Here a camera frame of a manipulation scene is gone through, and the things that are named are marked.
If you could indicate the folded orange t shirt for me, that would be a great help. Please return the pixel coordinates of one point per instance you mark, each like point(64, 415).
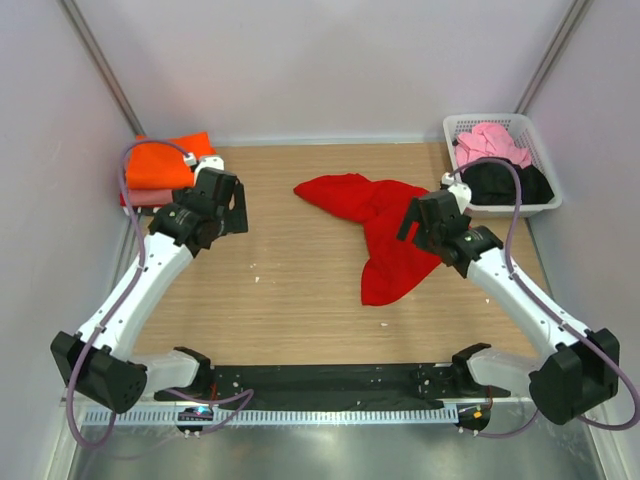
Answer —
point(158, 166)

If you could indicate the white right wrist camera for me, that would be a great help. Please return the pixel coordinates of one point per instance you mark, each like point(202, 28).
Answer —
point(460, 190)

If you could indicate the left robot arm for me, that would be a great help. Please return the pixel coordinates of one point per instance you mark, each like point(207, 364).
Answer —
point(98, 360)

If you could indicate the aluminium rail frame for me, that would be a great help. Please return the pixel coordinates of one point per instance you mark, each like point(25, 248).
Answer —
point(552, 379)

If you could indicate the white plastic laundry basket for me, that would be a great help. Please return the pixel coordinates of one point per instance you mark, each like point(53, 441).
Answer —
point(524, 134)

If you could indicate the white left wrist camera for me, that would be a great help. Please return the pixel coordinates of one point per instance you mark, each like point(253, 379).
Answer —
point(196, 164)

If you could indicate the black t shirt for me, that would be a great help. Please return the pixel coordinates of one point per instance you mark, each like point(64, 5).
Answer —
point(492, 185)

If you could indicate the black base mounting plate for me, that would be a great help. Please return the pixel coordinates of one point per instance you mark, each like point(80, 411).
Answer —
point(340, 387)

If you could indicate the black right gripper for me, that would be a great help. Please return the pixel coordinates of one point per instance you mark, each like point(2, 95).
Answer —
point(413, 214)

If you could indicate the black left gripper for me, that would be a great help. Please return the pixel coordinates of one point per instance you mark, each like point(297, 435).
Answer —
point(235, 221)

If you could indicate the slotted white cable duct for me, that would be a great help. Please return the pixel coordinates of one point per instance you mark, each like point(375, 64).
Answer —
point(194, 415)

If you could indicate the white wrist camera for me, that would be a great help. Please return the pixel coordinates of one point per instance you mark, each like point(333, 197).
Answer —
point(196, 164)
point(460, 190)

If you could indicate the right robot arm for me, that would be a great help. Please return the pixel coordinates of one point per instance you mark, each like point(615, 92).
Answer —
point(479, 256)

